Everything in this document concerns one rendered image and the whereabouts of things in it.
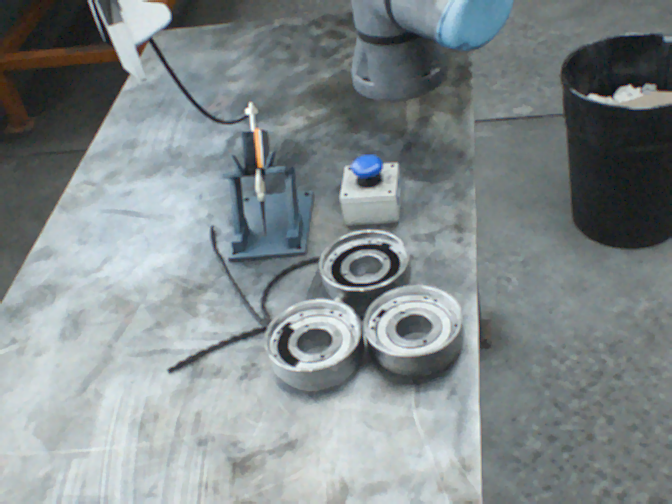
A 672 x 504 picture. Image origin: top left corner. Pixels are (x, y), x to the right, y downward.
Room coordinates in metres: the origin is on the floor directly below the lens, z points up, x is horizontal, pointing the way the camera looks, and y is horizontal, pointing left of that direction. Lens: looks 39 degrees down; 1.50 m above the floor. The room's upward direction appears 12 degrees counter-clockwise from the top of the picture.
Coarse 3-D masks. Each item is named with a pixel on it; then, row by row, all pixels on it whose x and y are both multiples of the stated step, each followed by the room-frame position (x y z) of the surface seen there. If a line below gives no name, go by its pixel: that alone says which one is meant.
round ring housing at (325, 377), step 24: (288, 312) 0.71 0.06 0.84; (312, 312) 0.71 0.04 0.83; (336, 312) 0.71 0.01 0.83; (312, 336) 0.69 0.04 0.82; (336, 336) 0.67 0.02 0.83; (360, 336) 0.65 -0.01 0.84; (312, 360) 0.64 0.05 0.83; (336, 360) 0.62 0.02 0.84; (360, 360) 0.64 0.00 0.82; (288, 384) 0.64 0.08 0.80; (312, 384) 0.62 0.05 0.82; (336, 384) 0.63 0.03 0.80
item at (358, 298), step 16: (336, 240) 0.82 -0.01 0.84; (352, 240) 0.82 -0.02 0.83; (368, 240) 0.82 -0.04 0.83; (384, 240) 0.81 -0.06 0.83; (400, 240) 0.79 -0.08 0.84; (320, 256) 0.79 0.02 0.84; (352, 256) 0.79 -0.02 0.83; (368, 256) 0.79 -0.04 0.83; (384, 256) 0.78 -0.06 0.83; (400, 256) 0.78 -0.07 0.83; (320, 272) 0.77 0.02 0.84; (352, 272) 0.78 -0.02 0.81; (368, 272) 0.79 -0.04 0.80; (384, 272) 0.75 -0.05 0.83; (400, 272) 0.74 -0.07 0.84; (336, 288) 0.74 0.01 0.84; (352, 288) 0.73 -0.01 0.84; (368, 288) 0.72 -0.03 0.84; (384, 288) 0.72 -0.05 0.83; (352, 304) 0.73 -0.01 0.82; (368, 304) 0.72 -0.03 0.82
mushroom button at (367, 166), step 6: (366, 156) 0.93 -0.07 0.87; (372, 156) 0.93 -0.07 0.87; (354, 162) 0.92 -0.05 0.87; (360, 162) 0.92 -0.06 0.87; (366, 162) 0.91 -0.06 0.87; (372, 162) 0.91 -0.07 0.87; (378, 162) 0.91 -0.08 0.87; (354, 168) 0.91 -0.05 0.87; (360, 168) 0.91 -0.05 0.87; (366, 168) 0.90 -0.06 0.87; (372, 168) 0.90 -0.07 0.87; (378, 168) 0.90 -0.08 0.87; (354, 174) 0.91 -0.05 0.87; (360, 174) 0.90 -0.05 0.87; (366, 174) 0.90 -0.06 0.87; (372, 174) 0.90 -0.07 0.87
